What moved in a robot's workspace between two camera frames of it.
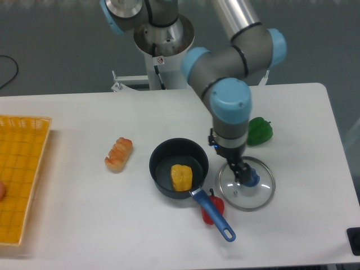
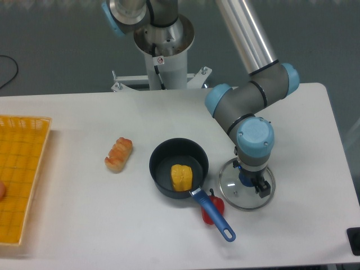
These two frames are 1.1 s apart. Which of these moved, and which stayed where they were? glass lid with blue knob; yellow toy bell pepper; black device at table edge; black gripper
Moved: black gripper
Stayed: glass lid with blue knob; yellow toy bell pepper; black device at table edge
